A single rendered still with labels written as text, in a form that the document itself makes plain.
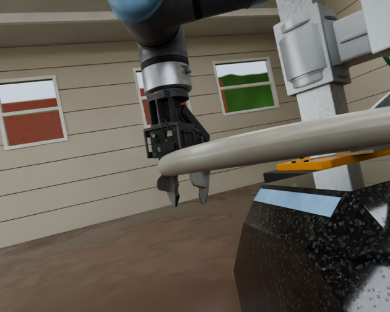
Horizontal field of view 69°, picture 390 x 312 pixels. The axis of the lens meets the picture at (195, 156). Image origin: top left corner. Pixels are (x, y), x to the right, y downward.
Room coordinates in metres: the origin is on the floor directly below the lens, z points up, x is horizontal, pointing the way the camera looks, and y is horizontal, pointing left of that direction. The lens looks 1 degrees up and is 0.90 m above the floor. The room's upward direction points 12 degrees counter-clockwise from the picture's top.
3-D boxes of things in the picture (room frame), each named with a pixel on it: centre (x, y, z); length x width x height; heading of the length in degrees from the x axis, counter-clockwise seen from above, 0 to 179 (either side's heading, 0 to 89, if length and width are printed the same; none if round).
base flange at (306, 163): (1.59, -0.76, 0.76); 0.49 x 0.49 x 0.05; 13
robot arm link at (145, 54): (0.53, 0.02, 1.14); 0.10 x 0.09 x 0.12; 175
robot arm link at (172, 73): (0.53, 0.02, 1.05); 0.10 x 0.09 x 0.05; 65
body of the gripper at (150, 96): (0.53, 0.03, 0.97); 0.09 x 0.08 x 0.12; 155
